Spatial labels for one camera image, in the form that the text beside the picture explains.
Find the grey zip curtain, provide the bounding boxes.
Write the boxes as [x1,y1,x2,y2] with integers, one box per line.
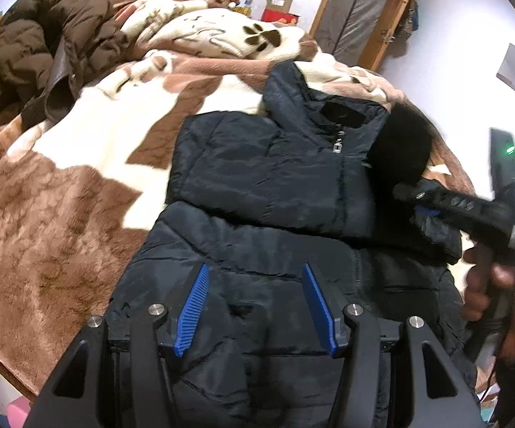
[315,0,394,67]

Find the hanging bags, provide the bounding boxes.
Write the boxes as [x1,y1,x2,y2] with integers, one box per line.
[395,0,419,42]

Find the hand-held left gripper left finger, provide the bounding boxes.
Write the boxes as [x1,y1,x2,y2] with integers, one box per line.
[27,263,211,428]

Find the brown puffer jacket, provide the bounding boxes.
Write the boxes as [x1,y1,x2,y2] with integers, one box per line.
[0,0,131,137]

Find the pink box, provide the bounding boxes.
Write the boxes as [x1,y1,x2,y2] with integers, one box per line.
[7,400,31,428]

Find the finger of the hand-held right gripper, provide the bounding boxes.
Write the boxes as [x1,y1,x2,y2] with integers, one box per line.
[393,180,515,247]

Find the brown cream paw-print blanket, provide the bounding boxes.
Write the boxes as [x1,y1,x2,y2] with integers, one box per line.
[0,0,476,406]

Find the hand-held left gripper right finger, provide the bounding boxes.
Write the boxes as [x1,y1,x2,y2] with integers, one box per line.
[302,262,485,428]

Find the red box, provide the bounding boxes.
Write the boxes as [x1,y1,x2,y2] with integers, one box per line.
[262,9,300,25]

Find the thin black cable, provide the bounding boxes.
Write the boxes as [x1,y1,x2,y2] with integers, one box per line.
[479,363,501,408]

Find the black puffer jacket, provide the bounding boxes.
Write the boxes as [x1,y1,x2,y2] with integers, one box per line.
[106,60,479,428]

